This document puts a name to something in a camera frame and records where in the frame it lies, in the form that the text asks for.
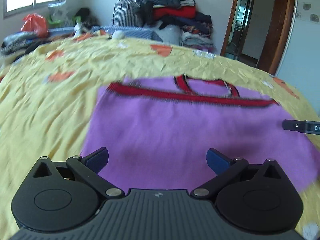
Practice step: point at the white plush ball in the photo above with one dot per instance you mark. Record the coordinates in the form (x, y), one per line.
(118, 35)

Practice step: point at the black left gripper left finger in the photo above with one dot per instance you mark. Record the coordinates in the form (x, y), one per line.
(60, 196)

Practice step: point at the orange plastic bag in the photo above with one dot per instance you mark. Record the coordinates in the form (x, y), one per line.
(35, 23)

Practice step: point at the yellow carrot print bedspread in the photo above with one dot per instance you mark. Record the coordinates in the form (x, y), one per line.
(47, 96)

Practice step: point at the white sliding wardrobe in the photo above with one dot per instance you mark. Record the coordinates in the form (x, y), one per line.
(299, 65)

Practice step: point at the purple knit sweater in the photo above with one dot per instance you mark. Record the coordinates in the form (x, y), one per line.
(157, 132)

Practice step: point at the floral pillow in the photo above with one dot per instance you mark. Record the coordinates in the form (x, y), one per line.
(58, 14)

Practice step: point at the wooden door frame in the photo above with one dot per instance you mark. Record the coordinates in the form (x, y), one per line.
(257, 32)

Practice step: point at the pile of clothes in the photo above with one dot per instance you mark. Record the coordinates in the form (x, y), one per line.
(196, 27)

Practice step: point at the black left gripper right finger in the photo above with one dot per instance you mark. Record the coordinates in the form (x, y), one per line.
(251, 197)

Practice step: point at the checkered houndstooth bag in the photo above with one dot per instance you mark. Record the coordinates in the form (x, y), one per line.
(127, 14)

